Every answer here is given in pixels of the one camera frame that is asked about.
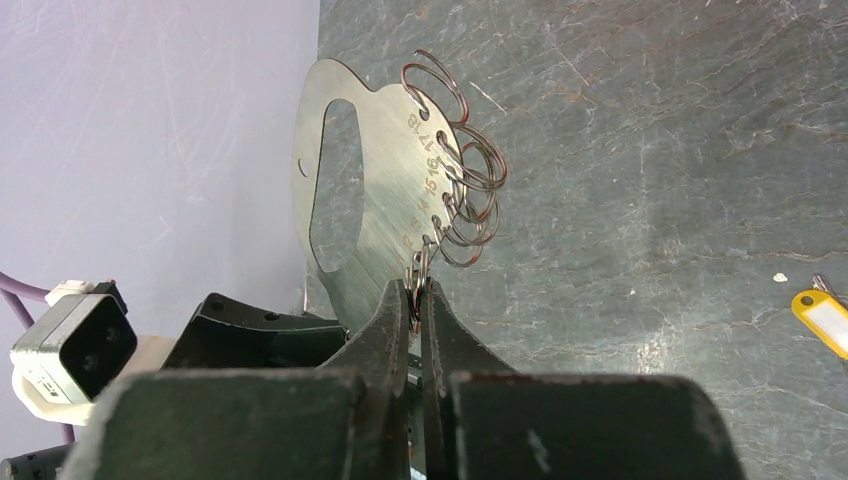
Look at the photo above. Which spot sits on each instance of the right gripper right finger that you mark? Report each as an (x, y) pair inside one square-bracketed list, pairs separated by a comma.
[(447, 346)]

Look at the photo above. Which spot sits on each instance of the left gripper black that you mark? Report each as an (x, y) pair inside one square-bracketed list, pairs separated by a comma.
[(224, 333)]

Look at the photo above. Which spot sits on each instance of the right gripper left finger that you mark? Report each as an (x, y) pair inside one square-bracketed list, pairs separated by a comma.
[(377, 438)]

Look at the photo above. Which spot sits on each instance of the yellow key tag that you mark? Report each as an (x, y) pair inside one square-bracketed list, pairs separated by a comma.
[(824, 313)]

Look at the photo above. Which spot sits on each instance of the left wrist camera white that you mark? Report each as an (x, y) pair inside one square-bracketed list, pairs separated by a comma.
[(77, 348)]

